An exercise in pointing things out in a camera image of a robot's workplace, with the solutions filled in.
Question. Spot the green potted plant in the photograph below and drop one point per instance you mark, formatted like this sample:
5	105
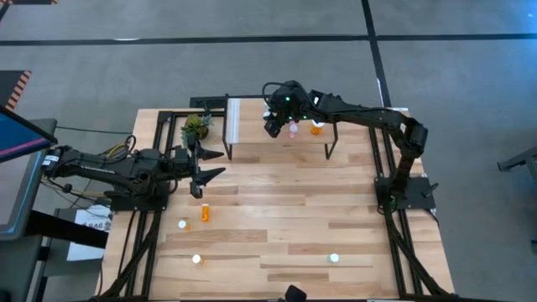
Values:
195	128

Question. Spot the wooden shelf black legs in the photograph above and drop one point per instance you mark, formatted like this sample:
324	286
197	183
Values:
251	126

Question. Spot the pink medicine bottle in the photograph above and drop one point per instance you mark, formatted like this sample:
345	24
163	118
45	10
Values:
293	130

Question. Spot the blue screen monitor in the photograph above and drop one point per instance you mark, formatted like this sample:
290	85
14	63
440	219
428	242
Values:
21	134

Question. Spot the grey furniture piece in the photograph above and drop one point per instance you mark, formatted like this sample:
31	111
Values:
522	161

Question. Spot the black rounded object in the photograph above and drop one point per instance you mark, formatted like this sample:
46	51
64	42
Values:
295	293

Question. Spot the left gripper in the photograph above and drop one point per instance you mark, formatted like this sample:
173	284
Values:
184	161

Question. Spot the black orange striped mat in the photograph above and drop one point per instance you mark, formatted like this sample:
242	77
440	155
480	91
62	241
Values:
25	1
8	86

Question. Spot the white printed paper sheet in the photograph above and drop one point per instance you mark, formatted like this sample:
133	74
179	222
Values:
90	216

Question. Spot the small orange medicine bottle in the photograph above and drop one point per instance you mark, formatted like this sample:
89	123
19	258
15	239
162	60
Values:
204	212
196	258
182	224

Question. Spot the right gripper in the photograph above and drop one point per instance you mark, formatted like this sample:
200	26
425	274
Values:
289	102

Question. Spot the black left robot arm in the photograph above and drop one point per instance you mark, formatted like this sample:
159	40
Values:
105	168

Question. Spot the grey equipment cart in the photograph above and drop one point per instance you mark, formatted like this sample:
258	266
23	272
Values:
17	197

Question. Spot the black cart crossbar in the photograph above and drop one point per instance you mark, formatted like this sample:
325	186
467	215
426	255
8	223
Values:
71	230

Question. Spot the large orange medicine bottle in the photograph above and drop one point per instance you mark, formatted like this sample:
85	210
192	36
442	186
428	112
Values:
316	129

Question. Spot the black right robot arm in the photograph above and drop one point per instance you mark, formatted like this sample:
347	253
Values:
369	115

